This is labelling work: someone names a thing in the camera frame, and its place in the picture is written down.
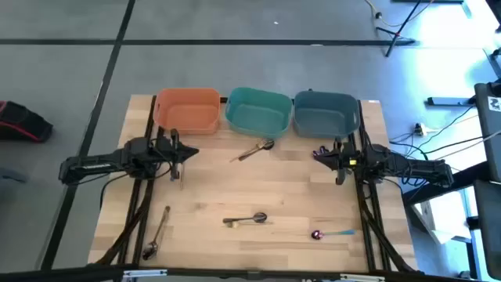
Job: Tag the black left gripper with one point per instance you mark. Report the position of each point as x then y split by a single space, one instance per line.
166 150

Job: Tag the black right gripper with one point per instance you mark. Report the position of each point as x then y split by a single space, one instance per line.
352 156

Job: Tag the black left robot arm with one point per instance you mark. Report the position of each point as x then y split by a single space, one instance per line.
98 164

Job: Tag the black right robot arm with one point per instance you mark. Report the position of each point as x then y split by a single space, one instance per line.
411 166

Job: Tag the orange plastic bin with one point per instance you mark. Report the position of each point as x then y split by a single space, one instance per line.
187 113

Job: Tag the blue-grey plastic bin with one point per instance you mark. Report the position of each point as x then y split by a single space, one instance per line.
325 116

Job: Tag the teal plastic bin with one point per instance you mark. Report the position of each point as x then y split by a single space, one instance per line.
258 115

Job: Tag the white power plug block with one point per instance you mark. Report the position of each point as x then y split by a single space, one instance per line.
420 129

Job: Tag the white cardboard box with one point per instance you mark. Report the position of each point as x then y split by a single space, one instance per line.
444 219

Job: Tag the black flat stand base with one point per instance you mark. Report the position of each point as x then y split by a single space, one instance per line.
450 101

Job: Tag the black tripod stand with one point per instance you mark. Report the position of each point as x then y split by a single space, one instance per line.
396 34

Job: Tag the black equipment cart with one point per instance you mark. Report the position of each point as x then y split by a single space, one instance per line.
491 129

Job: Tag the red and black bag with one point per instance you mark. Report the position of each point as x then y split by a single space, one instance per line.
21 122

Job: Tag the grey object on floor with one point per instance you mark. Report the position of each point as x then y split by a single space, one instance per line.
11 176

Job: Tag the silver metal bracket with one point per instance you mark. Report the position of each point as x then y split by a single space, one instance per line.
145 273
362 277

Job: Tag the black aluminium table frame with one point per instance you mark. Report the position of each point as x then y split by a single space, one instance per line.
215 273

